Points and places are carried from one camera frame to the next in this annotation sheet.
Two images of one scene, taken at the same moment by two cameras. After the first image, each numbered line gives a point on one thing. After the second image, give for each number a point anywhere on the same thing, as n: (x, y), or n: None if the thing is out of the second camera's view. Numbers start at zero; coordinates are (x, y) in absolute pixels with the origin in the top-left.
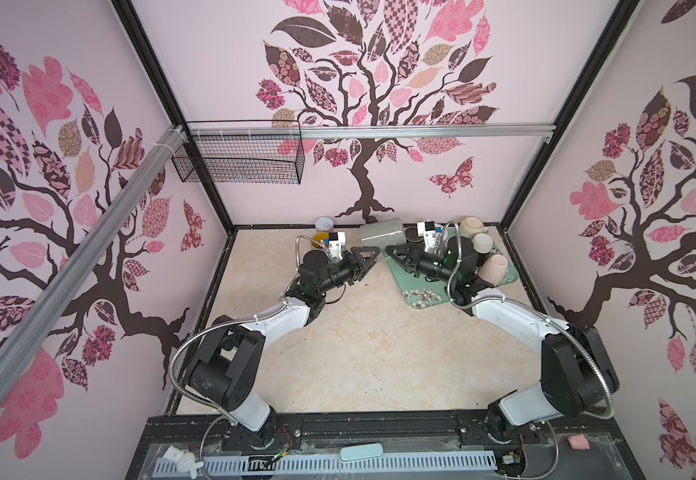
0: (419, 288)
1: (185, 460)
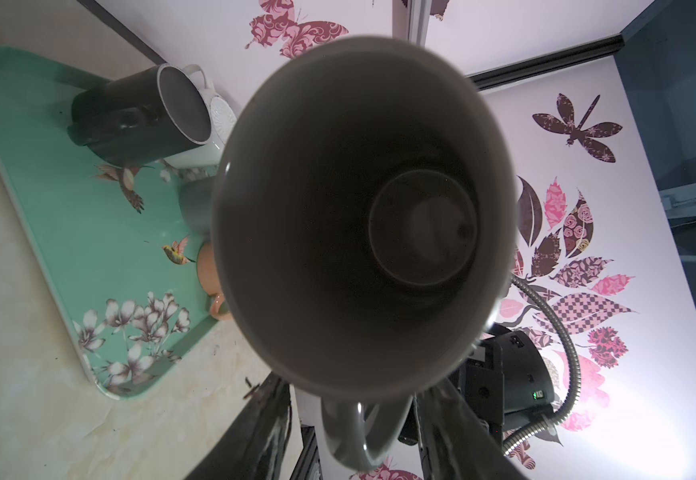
0: (123, 264)
1: None
